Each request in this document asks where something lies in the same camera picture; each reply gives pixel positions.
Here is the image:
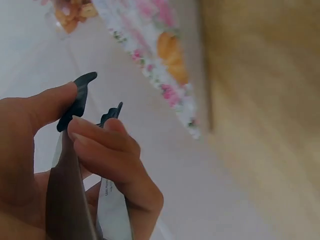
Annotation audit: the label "clear container of orange snacks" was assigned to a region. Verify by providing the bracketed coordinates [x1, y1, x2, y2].
[45, 0, 100, 41]

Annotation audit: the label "metal tongs with black tips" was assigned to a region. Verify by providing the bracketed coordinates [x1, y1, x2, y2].
[45, 71, 135, 240]

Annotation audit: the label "person's left hand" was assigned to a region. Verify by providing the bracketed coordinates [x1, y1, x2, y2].
[0, 81, 165, 240]

